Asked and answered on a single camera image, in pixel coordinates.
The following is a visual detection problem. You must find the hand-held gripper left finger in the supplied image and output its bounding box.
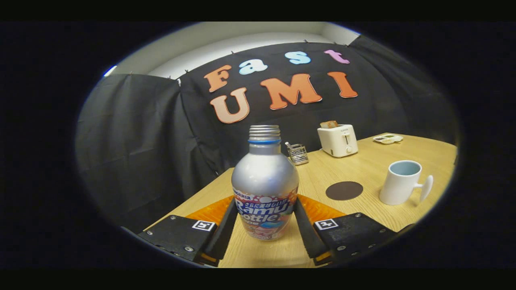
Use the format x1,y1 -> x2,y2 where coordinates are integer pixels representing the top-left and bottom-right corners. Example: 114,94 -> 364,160
137,195 -> 238,267

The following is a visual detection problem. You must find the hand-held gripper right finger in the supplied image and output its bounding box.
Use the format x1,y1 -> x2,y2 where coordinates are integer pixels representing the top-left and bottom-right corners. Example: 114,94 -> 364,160
293,194 -> 404,266

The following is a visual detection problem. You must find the dark brown round coaster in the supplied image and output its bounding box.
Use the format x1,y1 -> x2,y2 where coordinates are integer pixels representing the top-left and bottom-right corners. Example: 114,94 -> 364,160
325,181 -> 364,201

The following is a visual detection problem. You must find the silver juice bottle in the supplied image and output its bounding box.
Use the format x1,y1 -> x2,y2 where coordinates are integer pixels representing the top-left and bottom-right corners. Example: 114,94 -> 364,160
231,124 -> 300,241

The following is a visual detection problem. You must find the white cup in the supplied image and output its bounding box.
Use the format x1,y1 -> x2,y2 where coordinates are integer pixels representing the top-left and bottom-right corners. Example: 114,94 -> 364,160
379,160 -> 434,206

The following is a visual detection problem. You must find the small metal rack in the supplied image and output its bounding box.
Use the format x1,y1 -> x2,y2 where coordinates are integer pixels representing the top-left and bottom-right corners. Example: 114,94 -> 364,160
285,141 -> 309,166

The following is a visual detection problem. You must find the wooden table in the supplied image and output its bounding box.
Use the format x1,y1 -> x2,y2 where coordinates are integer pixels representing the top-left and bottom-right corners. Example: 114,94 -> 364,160
143,133 -> 458,268

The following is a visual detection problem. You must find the white toaster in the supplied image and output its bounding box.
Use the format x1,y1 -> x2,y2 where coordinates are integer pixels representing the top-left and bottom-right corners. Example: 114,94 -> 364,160
317,124 -> 359,158

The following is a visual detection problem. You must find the black backdrop cloth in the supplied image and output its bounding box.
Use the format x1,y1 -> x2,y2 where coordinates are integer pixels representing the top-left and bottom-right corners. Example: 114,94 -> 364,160
75,34 -> 460,234

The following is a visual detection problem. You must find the white compartment tray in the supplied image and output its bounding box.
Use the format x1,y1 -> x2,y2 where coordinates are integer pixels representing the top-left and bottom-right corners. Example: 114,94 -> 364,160
372,133 -> 404,145

